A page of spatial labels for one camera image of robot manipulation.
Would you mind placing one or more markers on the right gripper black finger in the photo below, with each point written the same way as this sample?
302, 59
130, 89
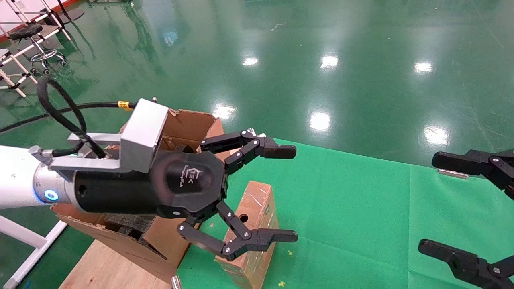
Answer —
482, 162
466, 263

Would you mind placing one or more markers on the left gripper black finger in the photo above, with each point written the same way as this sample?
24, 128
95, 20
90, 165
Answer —
265, 237
277, 150

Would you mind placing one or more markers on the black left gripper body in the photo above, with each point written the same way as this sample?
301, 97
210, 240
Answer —
184, 184

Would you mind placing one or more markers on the small brown cardboard box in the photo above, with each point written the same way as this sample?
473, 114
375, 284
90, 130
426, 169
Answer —
257, 208

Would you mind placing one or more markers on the large open cardboard carton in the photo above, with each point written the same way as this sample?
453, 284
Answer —
160, 245

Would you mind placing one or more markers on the silver metal clip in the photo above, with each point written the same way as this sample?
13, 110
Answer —
453, 173
251, 131
176, 282

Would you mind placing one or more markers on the green cloth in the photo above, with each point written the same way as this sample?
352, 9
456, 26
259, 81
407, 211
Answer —
361, 216

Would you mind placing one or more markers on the black round stand base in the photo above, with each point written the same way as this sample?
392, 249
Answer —
70, 15

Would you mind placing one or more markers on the white pipe rack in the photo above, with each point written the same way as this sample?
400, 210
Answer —
16, 60

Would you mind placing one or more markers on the black wheeled stool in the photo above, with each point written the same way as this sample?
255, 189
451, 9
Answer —
26, 31

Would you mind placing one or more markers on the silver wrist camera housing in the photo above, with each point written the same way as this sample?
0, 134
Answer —
142, 134

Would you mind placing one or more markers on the white table frame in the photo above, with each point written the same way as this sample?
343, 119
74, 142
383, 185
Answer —
28, 241

